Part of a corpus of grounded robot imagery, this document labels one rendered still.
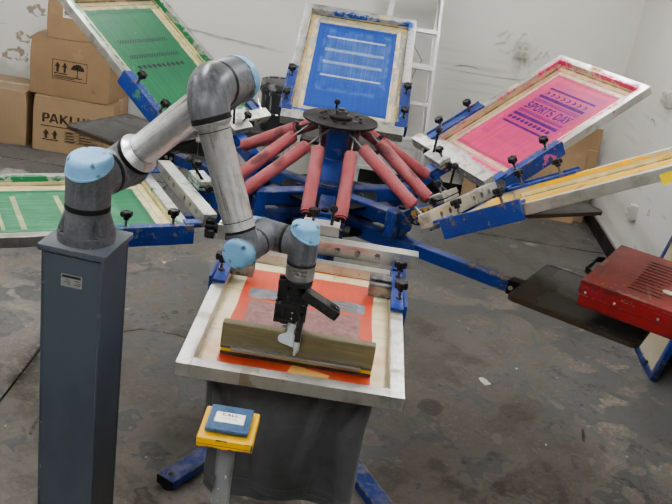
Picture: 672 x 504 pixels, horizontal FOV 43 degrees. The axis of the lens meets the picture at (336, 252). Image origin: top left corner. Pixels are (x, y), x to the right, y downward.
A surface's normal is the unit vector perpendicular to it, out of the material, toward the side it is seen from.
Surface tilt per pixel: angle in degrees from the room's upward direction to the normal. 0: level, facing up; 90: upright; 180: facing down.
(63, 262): 90
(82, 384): 90
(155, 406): 0
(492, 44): 90
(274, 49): 90
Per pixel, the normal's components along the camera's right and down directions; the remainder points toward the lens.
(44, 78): -0.15, 0.37
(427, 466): 0.15, -0.91
